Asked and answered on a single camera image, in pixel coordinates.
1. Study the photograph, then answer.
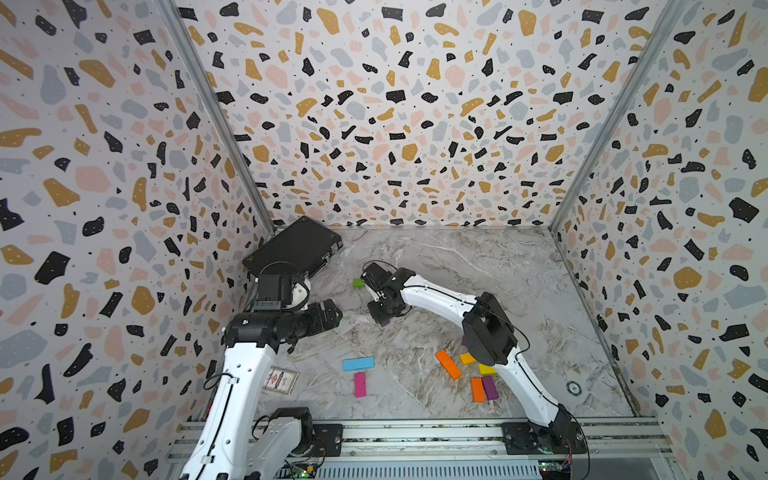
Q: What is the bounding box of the magenta block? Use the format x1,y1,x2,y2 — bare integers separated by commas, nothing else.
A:
354,372,367,398

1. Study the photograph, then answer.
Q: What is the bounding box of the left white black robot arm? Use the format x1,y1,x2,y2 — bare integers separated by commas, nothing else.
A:
180,263,343,479

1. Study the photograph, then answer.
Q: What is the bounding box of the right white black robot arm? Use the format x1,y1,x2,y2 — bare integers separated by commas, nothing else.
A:
361,261,588,454

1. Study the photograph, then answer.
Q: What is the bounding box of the light blue long block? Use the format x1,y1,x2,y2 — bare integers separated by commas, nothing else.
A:
342,357,375,371

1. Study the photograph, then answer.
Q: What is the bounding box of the small printed card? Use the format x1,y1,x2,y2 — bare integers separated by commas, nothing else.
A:
263,367,299,395

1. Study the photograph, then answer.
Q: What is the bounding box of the black flat case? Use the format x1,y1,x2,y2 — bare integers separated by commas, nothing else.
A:
242,216,343,278

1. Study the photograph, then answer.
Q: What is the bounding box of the orange long block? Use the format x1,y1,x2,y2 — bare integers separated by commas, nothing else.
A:
435,350,462,381

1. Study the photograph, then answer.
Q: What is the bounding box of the amber long block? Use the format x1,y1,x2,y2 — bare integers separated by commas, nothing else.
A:
460,353,476,365

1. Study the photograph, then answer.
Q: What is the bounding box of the yellow short block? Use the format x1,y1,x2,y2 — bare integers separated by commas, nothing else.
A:
478,364,497,376

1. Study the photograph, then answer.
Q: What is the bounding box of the orange short block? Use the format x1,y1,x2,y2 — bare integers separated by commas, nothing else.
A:
470,378,486,403

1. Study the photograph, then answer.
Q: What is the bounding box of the purple block bottom right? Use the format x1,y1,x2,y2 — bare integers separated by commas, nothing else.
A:
481,376,499,401

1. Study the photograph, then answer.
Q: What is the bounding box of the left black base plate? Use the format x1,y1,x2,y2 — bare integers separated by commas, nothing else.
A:
258,423,344,459

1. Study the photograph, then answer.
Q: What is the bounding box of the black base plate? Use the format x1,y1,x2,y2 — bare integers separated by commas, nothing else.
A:
501,422,587,455
258,423,344,459

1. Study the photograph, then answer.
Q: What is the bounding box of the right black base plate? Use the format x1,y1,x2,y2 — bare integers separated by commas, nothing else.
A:
501,422,587,455

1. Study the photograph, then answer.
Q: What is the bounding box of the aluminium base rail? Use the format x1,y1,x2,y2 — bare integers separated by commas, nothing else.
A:
161,417,684,479

